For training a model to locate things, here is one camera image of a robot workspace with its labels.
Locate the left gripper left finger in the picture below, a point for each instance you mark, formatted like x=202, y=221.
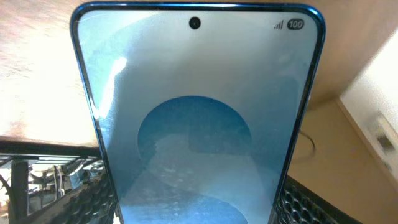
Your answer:
x=92, y=202

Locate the blue Samsung Galaxy smartphone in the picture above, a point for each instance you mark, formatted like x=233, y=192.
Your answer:
x=197, y=106

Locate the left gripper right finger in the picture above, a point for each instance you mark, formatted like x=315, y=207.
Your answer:
x=299, y=205

